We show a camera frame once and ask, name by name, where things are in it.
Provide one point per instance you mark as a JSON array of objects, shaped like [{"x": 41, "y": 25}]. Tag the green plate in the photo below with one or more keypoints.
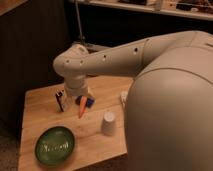
[{"x": 54, "y": 146}]

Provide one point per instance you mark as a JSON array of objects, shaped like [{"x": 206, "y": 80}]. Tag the blue toy block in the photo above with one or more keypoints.
[{"x": 89, "y": 102}]

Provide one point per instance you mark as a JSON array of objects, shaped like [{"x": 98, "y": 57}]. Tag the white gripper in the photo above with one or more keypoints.
[{"x": 75, "y": 86}]

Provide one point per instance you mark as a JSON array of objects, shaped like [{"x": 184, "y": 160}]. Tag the metal vertical pole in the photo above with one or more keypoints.
[{"x": 79, "y": 22}]

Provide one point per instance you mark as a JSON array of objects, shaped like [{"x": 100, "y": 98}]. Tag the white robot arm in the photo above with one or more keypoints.
[{"x": 168, "y": 116}]

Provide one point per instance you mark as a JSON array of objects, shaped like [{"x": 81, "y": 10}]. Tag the white plastic fixture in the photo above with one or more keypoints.
[{"x": 123, "y": 97}]

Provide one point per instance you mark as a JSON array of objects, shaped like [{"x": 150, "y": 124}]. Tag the cluttered upper shelf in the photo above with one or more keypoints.
[{"x": 195, "y": 9}]

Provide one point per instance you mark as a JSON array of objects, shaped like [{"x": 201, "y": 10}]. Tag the orange toy carrot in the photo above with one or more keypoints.
[{"x": 82, "y": 106}]

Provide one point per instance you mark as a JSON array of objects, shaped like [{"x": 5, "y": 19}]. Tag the grey metal shelf rail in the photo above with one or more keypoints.
[{"x": 94, "y": 48}]

